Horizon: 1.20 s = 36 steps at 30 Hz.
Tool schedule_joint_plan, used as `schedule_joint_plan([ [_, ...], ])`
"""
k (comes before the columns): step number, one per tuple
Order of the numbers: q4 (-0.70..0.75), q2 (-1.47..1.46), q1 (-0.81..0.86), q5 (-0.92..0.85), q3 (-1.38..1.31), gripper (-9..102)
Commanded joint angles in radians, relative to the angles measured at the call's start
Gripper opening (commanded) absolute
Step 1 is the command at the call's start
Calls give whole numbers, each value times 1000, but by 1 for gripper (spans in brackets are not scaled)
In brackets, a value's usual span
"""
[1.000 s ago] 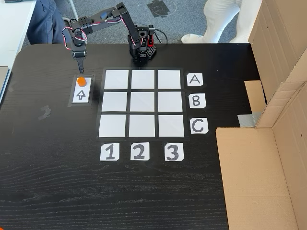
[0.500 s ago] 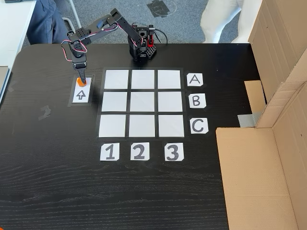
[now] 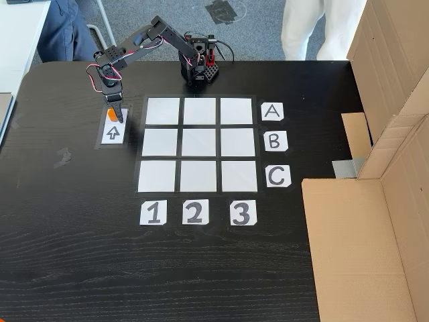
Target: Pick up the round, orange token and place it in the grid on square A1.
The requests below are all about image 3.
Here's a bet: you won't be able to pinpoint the white nine-square grid sheet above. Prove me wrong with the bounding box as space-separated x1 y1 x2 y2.
133 95 264 195

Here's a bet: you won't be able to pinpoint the paper sheet with arrow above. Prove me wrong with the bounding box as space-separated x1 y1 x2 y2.
100 107 129 146

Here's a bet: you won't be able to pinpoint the seated person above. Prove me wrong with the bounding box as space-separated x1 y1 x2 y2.
36 0 105 63

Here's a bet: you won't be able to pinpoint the clear tape scraps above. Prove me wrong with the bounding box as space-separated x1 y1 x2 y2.
53 147 73 170

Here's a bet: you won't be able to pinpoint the black clamp with red knob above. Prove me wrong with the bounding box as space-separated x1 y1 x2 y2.
204 33 218 67

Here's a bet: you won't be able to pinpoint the white side table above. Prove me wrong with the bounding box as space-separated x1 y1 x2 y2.
0 0 53 148

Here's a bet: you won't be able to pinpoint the paper sheet number 1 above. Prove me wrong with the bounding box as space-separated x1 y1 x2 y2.
139 199 168 226

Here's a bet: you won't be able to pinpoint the paper sheet number 2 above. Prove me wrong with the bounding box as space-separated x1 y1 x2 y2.
182 199 210 225

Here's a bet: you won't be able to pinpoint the paper sheet letter A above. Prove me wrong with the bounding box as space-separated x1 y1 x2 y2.
261 103 285 122

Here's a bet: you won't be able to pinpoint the paper sheet letter B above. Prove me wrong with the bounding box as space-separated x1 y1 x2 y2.
263 130 289 152

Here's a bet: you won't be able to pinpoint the paper sheet number 3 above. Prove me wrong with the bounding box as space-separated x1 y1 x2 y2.
229 199 258 227

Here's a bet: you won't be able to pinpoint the paper sheet letter C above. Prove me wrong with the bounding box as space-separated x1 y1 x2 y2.
265 165 292 189

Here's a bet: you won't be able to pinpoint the standing person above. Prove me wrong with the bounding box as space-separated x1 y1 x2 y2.
280 0 368 61

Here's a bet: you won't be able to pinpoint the brown cardboard box screen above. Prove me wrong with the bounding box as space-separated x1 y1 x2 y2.
301 0 429 322

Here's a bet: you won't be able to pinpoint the white metal chair frame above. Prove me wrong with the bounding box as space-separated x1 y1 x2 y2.
87 0 118 51

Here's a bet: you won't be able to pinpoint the black power cable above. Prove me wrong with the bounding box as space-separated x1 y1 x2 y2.
214 39 235 63

